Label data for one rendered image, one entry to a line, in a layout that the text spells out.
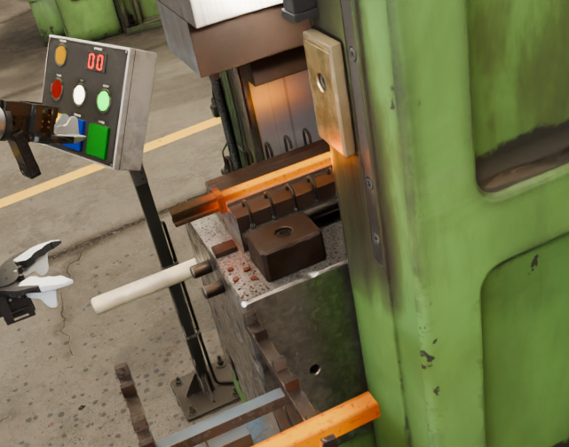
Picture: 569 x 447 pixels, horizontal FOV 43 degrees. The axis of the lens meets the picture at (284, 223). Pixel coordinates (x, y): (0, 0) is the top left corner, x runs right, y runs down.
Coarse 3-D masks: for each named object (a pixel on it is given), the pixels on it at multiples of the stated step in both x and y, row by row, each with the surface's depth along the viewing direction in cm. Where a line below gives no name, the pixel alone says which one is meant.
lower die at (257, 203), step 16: (320, 144) 156; (272, 160) 154; (288, 160) 151; (304, 160) 149; (224, 176) 152; (240, 176) 148; (256, 176) 147; (304, 176) 142; (320, 176) 142; (208, 192) 152; (256, 192) 140; (272, 192) 140; (288, 192) 139; (304, 192) 138; (320, 192) 140; (240, 208) 137; (256, 208) 136; (288, 208) 138; (240, 224) 136; (256, 224) 137; (240, 240) 139
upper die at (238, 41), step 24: (168, 24) 128; (216, 24) 117; (240, 24) 118; (264, 24) 120; (288, 24) 122; (192, 48) 118; (216, 48) 118; (240, 48) 120; (264, 48) 122; (288, 48) 123; (216, 72) 120
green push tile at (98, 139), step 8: (96, 128) 171; (104, 128) 169; (88, 136) 173; (96, 136) 171; (104, 136) 169; (88, 144) 173; (96, 144) 171; (104, 144) 169; (88, 152) 173; (96, 152) 171; (104, 152) 169
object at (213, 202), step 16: (320, 160) 144; (272, 176) 142; (288, 176) 143; (224, 192) 140; (240, 192) 140; (176, 208) 137; (192, 208) 137; (208, 208) 139; (224, 208) 139; (176, 224) 137
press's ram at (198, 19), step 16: (160, 0) 127; (176, 0) 116; (192, 0) 108; (208, 0) 109; (224, 0) 110; (240, 0) 111; (256, 0) 112; (272, 0) 113; (192, 16) 110; (208, 16) 110; (224, 16) 111
